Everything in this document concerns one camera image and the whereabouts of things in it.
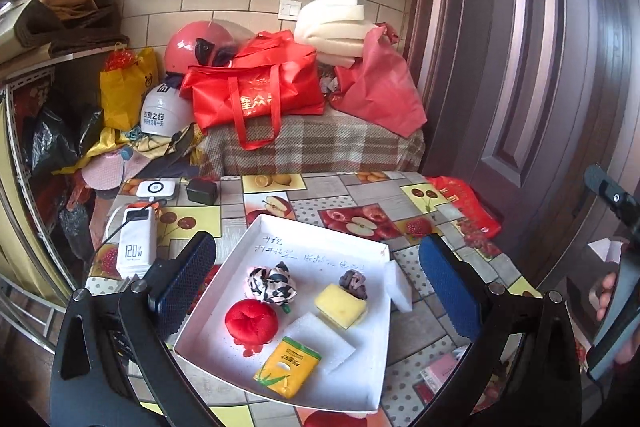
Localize black white patterned scrunchie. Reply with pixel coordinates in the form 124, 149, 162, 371
244, 261, 297, 308

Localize yellow sponge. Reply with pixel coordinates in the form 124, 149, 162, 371
314, 284, 367, 329

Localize person's right hand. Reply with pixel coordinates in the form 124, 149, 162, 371
594, 271, 640, 365

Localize white power bank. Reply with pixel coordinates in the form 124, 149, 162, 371
116, 207, 157, 279

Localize white magic sponge block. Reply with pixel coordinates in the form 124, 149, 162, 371
384, 260, 412, 313

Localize red plastic bag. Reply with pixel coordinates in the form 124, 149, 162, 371
427, 176, 501, 239

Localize red plush ball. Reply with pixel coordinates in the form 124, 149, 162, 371
224, 298, 279, 358

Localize black power adapter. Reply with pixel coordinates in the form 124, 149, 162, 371
186, 178, 218, 206

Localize white shallow tray box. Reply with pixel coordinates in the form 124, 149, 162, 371
174, 215, 390, 414

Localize pink sun hat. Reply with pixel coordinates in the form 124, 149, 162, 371
80, 146, 151, 191

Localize yellow tissue packet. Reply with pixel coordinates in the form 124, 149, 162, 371
253, 336, 322, 399

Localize white foam sheet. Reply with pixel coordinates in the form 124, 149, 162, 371
284, 313, 356, 374

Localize white helmet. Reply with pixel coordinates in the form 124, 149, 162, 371
140, 83, 195, 138

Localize black plastic bag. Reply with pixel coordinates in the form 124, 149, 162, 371
22, 102, 104, 178

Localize plaid covered box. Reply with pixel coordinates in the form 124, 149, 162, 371
192, 107, 425, 178

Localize yellow shopping bag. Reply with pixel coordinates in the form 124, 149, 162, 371
100, 46, 158, 131

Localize pink red nonwoven bag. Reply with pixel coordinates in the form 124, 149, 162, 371
329, 23, 427, 139

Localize red tote bag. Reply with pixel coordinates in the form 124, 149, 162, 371
180, 30, 326, 150

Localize pink motorcycle helmet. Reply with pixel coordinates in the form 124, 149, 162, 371
164, 20, 239, 75

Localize brown door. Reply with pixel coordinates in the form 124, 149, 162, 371
409, 0, 639, 287

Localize metal shelf rack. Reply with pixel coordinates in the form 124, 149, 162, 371
1, 67, 85, 353

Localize folded cardboard stack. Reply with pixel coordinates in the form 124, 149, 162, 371
1, 0, 130, 79

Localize white foam roll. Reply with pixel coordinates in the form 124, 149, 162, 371
293, 0, 375, 68

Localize white wireless charger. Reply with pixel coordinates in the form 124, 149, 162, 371
136, 179, 178, 200

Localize white wall switch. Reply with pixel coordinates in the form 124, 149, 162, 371
278, 0, 303, 22

